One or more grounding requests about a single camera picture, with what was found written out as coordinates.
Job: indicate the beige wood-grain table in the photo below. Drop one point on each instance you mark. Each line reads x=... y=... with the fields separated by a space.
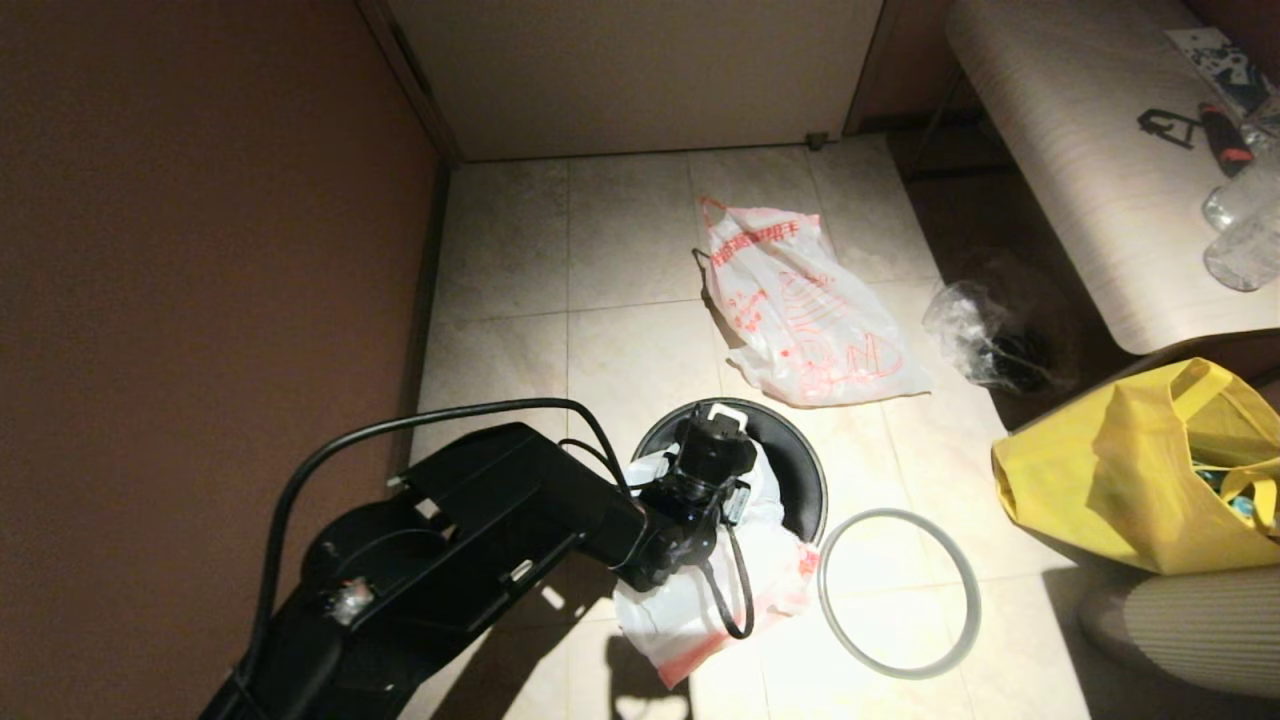
x=1080 y=150

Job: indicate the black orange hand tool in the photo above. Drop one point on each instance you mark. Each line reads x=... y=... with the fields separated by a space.
x=1225 y=140

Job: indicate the yellow fabric tote bag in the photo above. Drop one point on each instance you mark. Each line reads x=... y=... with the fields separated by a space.
x=1100 y=480

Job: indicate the teal packaged item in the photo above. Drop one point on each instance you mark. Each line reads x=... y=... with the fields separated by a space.
x=1215 y=490

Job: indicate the small metal door stop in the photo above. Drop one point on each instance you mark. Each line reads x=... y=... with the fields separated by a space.
x=817 y=141

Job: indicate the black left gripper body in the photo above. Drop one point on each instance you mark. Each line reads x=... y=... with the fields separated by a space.
x=675 y=535

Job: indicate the white door panel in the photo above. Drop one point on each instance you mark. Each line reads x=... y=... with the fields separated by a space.
x=640 y=70

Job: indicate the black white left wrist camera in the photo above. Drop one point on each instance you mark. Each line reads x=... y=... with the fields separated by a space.
x=712 y=450

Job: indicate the white plastic bag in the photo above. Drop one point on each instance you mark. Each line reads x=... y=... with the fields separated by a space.
x=680 y=610

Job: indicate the white red-printed trash bag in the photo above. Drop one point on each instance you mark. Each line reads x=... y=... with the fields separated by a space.
x=810 y=310

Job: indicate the beige ribbed stool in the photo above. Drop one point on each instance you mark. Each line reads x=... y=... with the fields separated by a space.
x=1200 y=630

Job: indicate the crumpled clear plastic bag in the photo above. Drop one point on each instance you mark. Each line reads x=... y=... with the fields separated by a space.
x=965 y=330

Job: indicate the black round trash bin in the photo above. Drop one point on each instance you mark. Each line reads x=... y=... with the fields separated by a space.
x=795 y=470

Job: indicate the black metal clip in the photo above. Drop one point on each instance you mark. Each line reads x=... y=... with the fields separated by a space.
x=1155 y=124

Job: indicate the clear plastic bottle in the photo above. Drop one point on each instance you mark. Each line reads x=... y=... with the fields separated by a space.
x=1248 y=253
x=1235 y=203

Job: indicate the blue white printed paper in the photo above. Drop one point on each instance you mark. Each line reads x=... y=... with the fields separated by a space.
x=1222 y=68

